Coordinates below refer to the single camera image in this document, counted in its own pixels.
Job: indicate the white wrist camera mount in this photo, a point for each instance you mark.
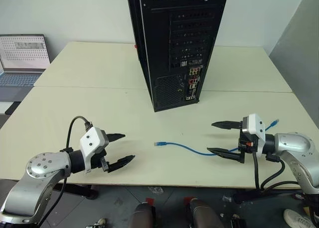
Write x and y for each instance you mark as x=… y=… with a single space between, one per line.
x=91 y=141
x=254 y=124

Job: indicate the black table frame bar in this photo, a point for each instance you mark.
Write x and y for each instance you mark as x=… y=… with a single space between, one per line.
x=77 y=189
x=269 y=195

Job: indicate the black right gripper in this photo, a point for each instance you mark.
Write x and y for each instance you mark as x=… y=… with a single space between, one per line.
x=248 y=141

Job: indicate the dark rounded shape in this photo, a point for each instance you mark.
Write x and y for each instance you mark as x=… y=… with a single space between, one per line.
x=204 y=214
x=142 y=215

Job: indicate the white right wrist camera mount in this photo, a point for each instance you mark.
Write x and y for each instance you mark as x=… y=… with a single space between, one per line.
x=254 y=124

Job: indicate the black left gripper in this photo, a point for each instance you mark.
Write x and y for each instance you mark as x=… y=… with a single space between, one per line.
x=104 y=155

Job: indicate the black computer tower case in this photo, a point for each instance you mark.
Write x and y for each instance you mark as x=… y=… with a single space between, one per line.
x=174 y=51

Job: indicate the grey partition panel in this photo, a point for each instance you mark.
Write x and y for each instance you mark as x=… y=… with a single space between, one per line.
x=299 y=51

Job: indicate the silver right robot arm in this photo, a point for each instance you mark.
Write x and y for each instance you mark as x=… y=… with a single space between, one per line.
x=291 y=144

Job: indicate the red floor tape piece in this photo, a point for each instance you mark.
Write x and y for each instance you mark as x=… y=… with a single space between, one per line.
x=187 y=201
x=149 y=201

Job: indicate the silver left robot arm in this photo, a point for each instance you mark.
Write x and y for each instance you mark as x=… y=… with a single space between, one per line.
x=42 y=166

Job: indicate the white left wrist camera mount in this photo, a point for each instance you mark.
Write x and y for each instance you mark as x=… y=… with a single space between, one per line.
x=91 y=141

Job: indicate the grey open laptop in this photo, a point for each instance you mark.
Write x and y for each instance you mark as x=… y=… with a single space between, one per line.
x=23 y=53

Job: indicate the white sneaker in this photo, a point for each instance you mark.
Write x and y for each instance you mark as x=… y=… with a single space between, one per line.
x=296 y=219

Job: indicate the crumpled clear plastic scrap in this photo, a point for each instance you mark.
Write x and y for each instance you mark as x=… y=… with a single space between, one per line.
x=156 y=190
x=227 y=198

